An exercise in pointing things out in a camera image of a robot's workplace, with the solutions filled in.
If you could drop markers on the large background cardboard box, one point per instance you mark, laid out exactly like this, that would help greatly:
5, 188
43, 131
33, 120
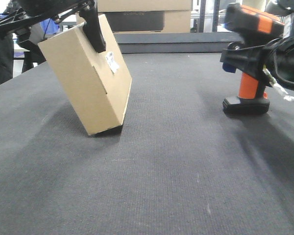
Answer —
147, 16

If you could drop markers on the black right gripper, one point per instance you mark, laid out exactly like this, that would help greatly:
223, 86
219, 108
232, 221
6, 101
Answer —
277, 56

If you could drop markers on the small brown cardboard package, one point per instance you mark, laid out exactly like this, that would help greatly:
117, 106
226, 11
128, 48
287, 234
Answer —
96, 84

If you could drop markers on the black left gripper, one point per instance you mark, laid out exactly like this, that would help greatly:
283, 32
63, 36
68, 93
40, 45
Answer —
33, 12

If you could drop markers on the orange black barcode scanner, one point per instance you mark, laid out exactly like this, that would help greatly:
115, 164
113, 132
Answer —
256, 28

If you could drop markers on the blue background crate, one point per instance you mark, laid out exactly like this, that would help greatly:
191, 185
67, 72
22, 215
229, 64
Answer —
49, 27

